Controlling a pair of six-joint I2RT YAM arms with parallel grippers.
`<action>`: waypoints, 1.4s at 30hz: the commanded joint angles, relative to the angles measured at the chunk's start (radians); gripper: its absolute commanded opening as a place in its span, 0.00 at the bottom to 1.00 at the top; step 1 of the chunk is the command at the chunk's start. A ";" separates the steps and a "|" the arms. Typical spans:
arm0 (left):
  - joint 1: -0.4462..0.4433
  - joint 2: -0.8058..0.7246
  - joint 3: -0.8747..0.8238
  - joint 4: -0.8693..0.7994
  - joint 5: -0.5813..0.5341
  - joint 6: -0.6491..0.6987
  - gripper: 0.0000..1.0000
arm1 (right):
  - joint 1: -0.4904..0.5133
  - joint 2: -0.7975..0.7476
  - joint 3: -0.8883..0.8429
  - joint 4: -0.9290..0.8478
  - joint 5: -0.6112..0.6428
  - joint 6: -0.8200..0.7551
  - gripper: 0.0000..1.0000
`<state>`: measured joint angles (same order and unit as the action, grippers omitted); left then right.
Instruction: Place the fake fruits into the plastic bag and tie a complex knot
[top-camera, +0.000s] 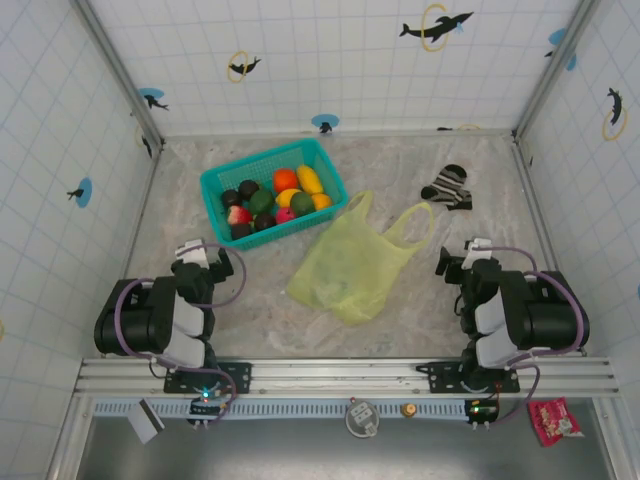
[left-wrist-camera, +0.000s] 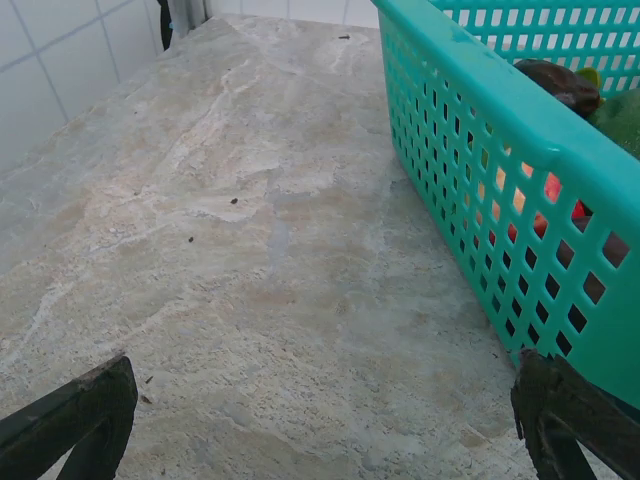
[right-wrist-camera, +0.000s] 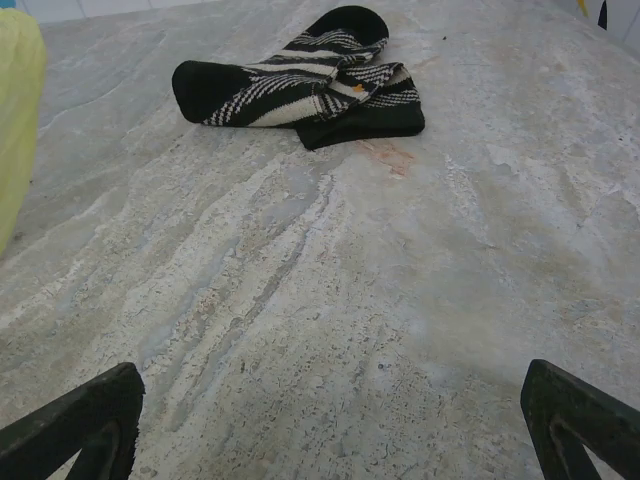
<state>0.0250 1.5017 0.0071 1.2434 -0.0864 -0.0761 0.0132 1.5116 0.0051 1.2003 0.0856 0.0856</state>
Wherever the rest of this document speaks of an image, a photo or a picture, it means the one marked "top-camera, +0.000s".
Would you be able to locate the dark fake mangosteen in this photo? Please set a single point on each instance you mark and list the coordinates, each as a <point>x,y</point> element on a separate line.
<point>264,220</point>
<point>231,197</point>
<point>240,230</point>
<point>248,189</point>

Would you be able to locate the green fake avocado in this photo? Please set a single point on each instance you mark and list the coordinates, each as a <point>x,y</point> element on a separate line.
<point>261,201</point>
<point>301,203</point>

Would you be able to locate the yellow fake lemon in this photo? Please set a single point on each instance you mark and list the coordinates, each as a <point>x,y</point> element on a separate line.
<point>287,197</point>

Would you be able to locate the yellow plastic bag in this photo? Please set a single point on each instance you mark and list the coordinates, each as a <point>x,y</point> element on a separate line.
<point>350,270</point>

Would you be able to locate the large fake orange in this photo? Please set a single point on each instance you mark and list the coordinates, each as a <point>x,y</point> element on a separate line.
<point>285,180</point>

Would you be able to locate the teal plastic mesh basket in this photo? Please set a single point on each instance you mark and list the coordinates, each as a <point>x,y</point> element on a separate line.
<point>270,160</point>

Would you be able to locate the yellow fake mango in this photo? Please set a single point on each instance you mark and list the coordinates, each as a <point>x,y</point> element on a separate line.
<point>310,179</point>

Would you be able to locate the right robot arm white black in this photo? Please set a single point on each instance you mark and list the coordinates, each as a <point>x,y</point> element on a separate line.
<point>550,320</point>

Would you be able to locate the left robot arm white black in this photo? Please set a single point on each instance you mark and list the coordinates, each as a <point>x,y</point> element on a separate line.
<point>135,320</point>

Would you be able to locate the pink red fake fruit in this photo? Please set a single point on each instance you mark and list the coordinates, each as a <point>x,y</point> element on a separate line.
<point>285,215</point>

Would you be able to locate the small yellow-orange fake fruit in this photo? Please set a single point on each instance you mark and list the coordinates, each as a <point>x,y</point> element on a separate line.
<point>321,201</point>

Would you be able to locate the black white striped sock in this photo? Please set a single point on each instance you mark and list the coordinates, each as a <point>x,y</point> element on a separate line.
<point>447,185</point>

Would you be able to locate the left circuit board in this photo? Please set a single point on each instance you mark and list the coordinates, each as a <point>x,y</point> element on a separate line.
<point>205,407</point>

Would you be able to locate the circuit board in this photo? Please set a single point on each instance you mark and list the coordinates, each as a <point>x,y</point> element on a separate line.
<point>481,411</point>
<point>205,407</point>

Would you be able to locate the right circuit board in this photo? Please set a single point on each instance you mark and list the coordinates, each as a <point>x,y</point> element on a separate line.
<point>481,411</point>

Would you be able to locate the low black yellow sticker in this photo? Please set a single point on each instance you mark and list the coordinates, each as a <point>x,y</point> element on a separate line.
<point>445,128</point>

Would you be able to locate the small brass knob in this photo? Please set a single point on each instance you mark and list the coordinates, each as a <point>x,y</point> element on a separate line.
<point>410,410</point>

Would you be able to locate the grey white card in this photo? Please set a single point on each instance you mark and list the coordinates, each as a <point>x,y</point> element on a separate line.
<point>145,422</point>

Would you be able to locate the red snack packet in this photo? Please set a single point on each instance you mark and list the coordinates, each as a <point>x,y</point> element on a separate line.
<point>552,422</point>

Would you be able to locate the round grey device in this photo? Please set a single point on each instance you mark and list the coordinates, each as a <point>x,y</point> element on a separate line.
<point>361,417</point>

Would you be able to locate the blue patch sticker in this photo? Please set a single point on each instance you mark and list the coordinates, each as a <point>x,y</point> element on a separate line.
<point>557,36</point>

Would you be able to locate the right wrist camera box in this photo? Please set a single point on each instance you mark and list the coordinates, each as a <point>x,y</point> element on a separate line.
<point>477,248</point>

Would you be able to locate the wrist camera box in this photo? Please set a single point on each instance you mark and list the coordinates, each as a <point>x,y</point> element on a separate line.
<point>477,248</point>
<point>192,252</point>

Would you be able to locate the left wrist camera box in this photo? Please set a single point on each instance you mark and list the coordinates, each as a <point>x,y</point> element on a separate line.
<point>192,252</point>

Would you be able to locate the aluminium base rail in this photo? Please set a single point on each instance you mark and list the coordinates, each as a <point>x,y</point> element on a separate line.
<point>535,200</point>
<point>145,210</point>
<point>400,133</point>

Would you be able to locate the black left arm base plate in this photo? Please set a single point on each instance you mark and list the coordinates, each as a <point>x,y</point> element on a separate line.
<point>235,375</point>

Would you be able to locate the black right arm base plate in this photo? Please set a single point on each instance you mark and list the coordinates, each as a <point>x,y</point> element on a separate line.
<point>440,377</point>

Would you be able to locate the aluminium mounting rail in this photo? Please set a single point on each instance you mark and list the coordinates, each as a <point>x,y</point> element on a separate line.
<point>325,372</point>

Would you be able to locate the aluminium corner post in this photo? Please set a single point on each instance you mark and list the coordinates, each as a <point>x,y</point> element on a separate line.
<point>552,75</point>
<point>121,75</point>

